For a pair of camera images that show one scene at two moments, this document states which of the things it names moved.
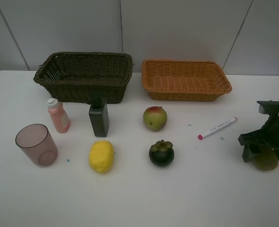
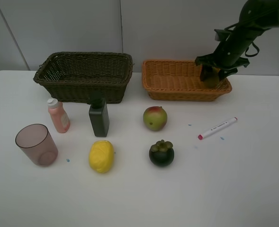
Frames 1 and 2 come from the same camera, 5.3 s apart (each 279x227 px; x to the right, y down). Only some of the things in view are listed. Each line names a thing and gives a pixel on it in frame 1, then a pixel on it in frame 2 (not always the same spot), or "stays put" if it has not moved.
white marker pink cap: (200, 137) stays put
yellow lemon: (101, 155) stays put
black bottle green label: (99, 115) stays put
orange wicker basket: (184, 81) stays put
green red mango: (155, 118) stays put
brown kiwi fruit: (267, 160) -> (211, 78)
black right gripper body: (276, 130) -> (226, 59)
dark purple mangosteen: (162, 153) stays put
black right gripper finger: (253, 142) -> (207, 71)
